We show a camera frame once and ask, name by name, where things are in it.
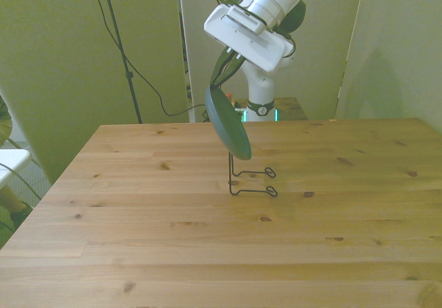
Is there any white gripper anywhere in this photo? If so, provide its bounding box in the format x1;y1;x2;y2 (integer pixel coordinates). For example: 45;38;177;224
203;5;295;88

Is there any green round plate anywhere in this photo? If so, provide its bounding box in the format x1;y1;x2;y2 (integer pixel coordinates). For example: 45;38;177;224
204;83;253;161

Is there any black tripod pole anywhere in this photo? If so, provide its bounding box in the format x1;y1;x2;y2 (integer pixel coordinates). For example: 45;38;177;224
98;0;144;124

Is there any white partition panel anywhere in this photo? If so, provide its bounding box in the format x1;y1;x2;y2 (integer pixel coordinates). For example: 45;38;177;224
335;0;442;129
177;0;366;123

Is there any white furniture top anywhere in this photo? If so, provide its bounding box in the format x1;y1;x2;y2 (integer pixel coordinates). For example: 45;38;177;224
0;148;31;188

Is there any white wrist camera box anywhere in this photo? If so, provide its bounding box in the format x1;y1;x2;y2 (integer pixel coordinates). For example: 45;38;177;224
226;0;269;35

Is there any thin black tripod cable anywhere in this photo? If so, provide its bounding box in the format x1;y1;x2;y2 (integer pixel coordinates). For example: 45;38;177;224
88;0;207;117

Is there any black wire plate stand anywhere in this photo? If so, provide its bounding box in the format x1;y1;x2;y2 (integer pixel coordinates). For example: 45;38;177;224
227;152;279;198

